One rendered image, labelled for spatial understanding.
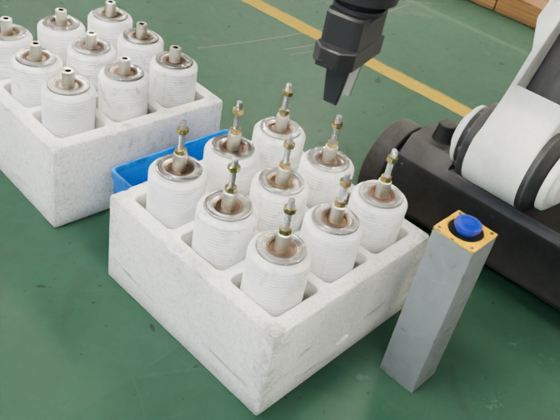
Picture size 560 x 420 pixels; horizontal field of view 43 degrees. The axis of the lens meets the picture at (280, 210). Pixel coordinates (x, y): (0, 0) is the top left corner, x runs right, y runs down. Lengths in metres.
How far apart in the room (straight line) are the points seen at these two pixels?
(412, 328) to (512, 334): 0.31
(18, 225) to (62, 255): 0.12
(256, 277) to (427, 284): 0.26
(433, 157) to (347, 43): 0.61
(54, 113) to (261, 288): 0.54
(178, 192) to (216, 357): 0.26
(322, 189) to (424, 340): 0.30
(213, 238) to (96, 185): 0.40
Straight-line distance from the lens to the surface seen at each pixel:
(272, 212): 1.14
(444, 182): 1.42
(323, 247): 1.08
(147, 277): 1.20
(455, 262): 1.05
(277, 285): 1.01
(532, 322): 1.46
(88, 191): 1.40
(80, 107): 1.33
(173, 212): 1.14
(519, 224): 1.38
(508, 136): 1.22
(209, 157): 1.20
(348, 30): 0.86
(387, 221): 1.16
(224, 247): 1.07
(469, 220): 1.05
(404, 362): 1.20
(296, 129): 1.30
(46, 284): 1.30
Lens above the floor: 0.91
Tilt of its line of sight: 37 degrees down
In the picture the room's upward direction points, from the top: 12 degrees clockwise
